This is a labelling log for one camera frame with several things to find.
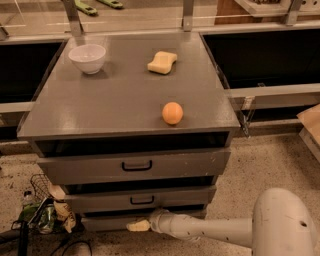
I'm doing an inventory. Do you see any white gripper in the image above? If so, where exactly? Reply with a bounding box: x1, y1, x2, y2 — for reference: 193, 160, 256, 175
126, 209, 174, 234

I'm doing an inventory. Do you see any grey bottom drawer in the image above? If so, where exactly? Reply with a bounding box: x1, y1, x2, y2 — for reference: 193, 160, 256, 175
80, 210, 207, 232

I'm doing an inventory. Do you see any grey drawer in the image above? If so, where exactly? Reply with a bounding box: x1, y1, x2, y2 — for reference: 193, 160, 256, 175
38, 149, 231, 185
65, 185, 216, 213
80, 210, 207, 232

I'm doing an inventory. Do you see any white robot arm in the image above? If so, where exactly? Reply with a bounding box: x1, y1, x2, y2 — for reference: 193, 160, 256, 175
127, 188, 318, 256

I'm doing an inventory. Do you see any grey middle drawer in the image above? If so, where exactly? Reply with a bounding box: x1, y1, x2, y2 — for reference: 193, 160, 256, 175
65, 185, 216, 213

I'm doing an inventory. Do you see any grey top drawer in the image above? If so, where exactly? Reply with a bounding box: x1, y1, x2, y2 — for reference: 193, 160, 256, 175
38, 149, 231, 185

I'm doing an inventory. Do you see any grey drawer cabinet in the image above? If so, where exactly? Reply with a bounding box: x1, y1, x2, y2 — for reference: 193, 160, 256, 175
18, 33, 239, 218

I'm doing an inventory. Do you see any tan chip bag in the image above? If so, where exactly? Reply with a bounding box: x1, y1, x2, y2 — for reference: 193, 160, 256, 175
48, 183, 76, 233

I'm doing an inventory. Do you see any green snack bag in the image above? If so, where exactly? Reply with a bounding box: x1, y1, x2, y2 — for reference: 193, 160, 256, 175
18, 203, 55, 234

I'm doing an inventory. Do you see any orange fruit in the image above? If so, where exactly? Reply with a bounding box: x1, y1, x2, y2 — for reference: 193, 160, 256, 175
162, 102, 183, 125

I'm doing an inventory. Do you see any plastic water bottle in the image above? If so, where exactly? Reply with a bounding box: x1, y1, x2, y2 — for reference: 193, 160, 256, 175
22, 190, 34, 208

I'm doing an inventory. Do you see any yellow sponge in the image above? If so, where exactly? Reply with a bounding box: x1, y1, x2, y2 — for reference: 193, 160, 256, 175
147, 51, 177, 75

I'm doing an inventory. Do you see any white bowl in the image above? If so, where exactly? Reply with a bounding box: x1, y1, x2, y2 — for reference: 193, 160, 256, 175
68, 44, 106, 74

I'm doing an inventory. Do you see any brown cardboard piece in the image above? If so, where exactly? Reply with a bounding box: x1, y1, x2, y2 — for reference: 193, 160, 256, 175
297, 104, 320, 145

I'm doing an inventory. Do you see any green tool right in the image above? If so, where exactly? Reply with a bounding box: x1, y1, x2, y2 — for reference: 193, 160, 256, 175
98, 0, 123, 9

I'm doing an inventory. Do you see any green tool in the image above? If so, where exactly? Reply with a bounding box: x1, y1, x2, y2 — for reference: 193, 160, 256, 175
98, 0, 123, 9
74, 0, 98, 16

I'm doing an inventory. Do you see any green tool left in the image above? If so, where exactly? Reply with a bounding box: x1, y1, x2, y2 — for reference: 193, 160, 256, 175
74, 0, 98, 16

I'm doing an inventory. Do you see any wooden shelf unit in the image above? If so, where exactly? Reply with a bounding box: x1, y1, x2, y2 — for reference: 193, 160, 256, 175
215, 0, 320, 25

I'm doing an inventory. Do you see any black cable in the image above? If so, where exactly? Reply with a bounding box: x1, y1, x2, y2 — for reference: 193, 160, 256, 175
49, 234, 93, 256

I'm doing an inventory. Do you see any wire basket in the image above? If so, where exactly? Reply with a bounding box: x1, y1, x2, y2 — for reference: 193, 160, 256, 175
30, 174, 68, 233

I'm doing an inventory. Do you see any metal bracket middle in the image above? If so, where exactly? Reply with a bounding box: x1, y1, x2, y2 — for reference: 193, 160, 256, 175
182, 0, 194, 32

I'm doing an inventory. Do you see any metal bracket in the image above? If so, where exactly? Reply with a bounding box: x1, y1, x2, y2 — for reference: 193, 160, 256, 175
182, 0, 194, 32
61, 0, 83, 37
284, 0, 303, 26

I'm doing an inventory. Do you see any metal bracket left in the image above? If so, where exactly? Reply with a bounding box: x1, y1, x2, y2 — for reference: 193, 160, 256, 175
61, 0, 83, 37

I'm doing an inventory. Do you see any metal bracket right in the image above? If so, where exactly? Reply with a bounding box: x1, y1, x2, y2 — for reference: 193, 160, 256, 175
284, 0, 303, 26

